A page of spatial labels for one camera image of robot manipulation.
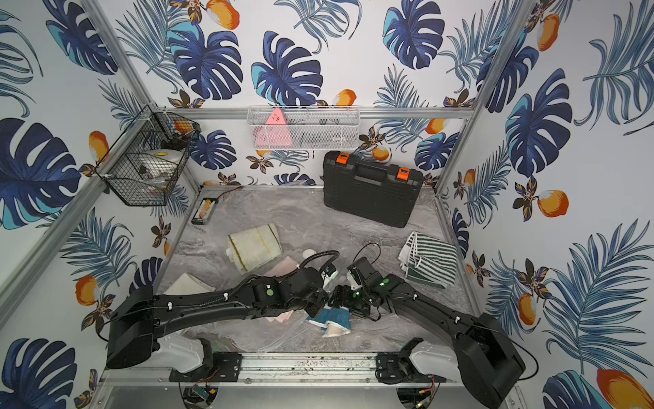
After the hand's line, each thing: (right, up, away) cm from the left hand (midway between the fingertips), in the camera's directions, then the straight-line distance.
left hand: (328, 293), depth 76 cm
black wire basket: (-62, +39, +8) cm, 73 cm away
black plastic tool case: (+17, +31, +16) cm, 39 cm away
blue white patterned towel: (+1, -9, +1) cm, 9 cm away
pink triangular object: (-19, +52, +14) cm, 57 cm away
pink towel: (-15, +5, +18) cm, 24 cm away
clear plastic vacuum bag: (-13, -12, +1) cm, 18 cm away
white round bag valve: (-8, +9, +21) cm, 24 cm away
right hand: (+3, -6, +5) cm, 8 cm away
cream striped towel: (-29, +11, +22) cm, 38 cm away
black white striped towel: (+37, +7, +16) cm, 41 cm away
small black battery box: (-53, +25, +34) cm, 68 cm away
